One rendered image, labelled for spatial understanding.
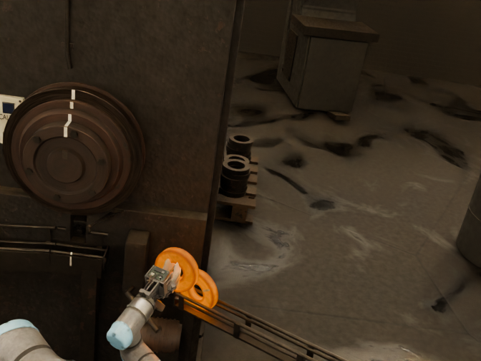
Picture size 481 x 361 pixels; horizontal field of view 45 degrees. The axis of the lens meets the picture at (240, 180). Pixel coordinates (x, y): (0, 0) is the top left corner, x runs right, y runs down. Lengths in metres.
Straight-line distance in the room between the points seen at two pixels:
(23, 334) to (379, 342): 2.07
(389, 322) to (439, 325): 0.29
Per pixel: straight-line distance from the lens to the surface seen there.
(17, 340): 1.61
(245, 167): 3.90
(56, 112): 1.98
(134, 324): 1.81
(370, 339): 3.24
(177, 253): 1.96
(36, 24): 2.12
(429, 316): 3.56
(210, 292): 2.07
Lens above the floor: 2.01
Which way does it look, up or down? 27 degrees down
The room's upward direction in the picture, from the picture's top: 9 degrees clockwise
